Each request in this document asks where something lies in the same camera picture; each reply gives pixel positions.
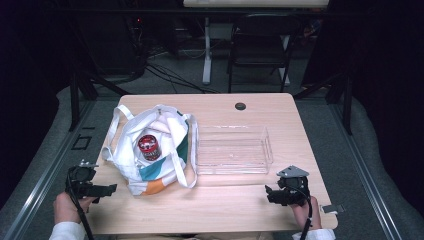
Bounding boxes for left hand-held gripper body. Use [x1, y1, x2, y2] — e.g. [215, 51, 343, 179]
[65, 159, 105, 203]

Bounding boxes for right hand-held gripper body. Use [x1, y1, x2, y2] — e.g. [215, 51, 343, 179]
[275, 165, 312, 207]

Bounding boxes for clear plastic box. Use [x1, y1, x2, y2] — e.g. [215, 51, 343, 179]
[194, 124, 275, 176]

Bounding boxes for white teal orange tote bag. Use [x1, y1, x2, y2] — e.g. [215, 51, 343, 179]
[101, 103, 200, 197]

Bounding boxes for red can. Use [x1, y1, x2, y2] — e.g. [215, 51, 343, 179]
[137, 133, 163, 162]

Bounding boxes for person's left hand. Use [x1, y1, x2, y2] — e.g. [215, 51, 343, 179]
[52, 191, 98, 225]

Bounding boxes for person's right hand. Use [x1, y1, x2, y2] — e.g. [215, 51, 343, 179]
[289, 195, 323, 232]

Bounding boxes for grey metal tag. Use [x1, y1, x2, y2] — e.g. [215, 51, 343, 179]
[320, 203, 346, 215]

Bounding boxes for black metal stand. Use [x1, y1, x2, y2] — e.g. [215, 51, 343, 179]
[292, 69, 355, 136]
[67, 66, 132, 132]

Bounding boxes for white desk leg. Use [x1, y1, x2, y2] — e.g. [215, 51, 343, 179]
[201, 16, 214, 86]

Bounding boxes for black folding chair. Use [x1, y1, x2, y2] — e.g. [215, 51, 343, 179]
[227, 12, 302, 94]

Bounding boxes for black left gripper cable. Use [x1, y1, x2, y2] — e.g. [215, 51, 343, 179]
[65, 173, 96, 240]

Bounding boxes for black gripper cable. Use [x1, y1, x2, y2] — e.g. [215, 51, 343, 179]
[65, 173, 96, 240]
[287, 185, 314, 240]

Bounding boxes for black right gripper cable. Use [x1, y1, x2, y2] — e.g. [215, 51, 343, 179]
[287, 185, 314, 240]

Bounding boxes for grey metal floor rail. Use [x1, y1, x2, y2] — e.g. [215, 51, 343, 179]
[328, 101, 404, 240]
[2, 99, 95, 240]

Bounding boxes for black floor cables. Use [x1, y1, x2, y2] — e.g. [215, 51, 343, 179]
[133, 49, 222, 95]

